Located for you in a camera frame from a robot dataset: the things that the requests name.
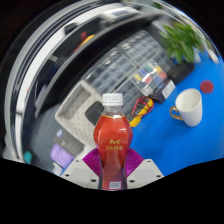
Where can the black rounded pouch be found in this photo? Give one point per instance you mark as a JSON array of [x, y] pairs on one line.
[[94, 113]]

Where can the plain black box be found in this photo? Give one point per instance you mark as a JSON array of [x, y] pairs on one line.
[[183, 72]]

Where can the black box with white label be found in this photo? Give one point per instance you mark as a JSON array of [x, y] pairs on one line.
[[166, 90]]

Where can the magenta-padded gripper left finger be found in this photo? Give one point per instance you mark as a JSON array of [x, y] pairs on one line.
[[78, 173]]

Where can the dark grey upright box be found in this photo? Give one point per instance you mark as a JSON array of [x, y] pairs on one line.
[[68, 141]]

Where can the yellow multimeter with red leads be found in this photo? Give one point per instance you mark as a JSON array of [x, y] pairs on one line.
[[141, 111]]

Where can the green plant in white pot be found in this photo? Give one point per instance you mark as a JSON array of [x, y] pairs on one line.
[[180, 40]]

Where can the red drink bottle white cap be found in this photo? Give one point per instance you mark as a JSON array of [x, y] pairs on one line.
[[112, 140]]

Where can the grey small-drawer cabinet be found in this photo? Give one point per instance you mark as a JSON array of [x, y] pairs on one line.
[[138, 46], [110, 68], [128, 93]]

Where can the beige perforated board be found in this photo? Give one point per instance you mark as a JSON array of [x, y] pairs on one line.
[[75, 111]]

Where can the flat round red coaster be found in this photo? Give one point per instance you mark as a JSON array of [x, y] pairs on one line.
[[207, 86]]

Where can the black overhead shelf unit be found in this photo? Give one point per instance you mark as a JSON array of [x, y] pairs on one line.
[[66, 63]]

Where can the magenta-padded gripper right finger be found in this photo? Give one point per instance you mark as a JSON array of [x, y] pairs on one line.
[[146, 173]]

